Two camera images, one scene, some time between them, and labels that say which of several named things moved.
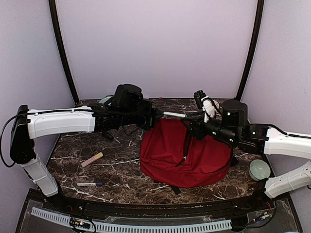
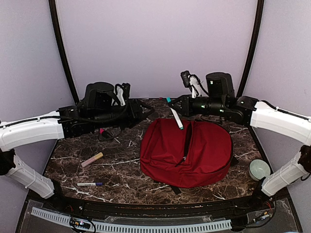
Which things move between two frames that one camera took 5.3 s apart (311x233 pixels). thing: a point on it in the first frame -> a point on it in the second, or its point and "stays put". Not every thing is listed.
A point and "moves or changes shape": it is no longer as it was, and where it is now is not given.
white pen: [181, 115] moves or changes shape
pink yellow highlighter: [92, 159] stays put
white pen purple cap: [90, 184] stays put
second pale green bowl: [259, 170] stays put
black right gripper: [197, 124] -> [190, 113]
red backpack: [171, 154] stays put
